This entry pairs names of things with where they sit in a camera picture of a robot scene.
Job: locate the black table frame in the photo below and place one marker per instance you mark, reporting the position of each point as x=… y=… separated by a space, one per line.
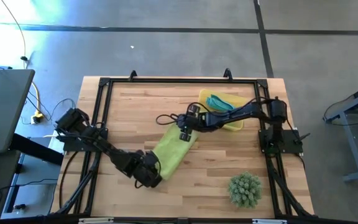
x=182 y=80

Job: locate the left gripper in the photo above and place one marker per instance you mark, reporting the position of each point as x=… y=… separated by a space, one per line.
x=138 y=168

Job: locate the teal microfiber towel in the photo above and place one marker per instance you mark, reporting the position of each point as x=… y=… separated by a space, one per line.
x=217 y=104

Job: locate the grey desk top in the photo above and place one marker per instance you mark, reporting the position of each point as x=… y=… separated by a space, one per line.
x=2 y=109

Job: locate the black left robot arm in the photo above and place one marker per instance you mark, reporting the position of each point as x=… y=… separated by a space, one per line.
x=104 y=146

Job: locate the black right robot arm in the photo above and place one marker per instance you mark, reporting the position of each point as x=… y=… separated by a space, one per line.
x=244 y=110

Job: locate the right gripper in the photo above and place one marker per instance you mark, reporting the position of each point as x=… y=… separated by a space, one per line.
x=199 y=121

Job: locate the lime yellow microfiber towel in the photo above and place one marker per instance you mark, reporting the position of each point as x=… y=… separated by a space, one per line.
x=172 y=152

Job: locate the grey metal table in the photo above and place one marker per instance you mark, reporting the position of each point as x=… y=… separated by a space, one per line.
x=350 y=137

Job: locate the green spiky plant ball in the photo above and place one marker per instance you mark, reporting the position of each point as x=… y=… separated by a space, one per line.
x=245 y=189

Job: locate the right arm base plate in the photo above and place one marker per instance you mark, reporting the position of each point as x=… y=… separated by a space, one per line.
x=291 y=141

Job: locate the yellow plastic basket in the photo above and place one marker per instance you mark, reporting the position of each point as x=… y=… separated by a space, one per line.
x=233 y=96

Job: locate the black desk foot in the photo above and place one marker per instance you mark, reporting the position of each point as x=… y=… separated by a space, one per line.
x=36 y=149

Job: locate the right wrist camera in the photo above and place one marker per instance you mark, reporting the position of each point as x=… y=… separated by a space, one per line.
x=182 y=122

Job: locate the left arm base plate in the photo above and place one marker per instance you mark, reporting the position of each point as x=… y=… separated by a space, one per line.
x=73 y=146

